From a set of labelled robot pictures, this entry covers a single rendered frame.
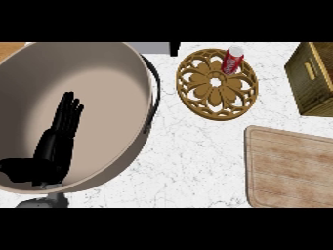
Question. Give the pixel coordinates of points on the brown flower-pattern trivet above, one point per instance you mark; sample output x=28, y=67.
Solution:
x=199, y=88

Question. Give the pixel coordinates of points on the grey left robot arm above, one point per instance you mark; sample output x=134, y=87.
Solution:
x=46, y=201

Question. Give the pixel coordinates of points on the red can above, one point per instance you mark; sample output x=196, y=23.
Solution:
x=231, y=62

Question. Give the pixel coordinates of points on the pale wooden cutting board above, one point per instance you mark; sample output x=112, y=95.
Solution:
x=298, y=169

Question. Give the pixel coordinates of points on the olive wicker basket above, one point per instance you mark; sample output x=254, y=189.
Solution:
x=315, y=91

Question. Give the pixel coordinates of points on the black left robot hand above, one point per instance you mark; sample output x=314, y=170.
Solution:
x=53, y=143

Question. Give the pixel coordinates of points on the large beige bowl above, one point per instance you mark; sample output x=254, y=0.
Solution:
x=106, y=97

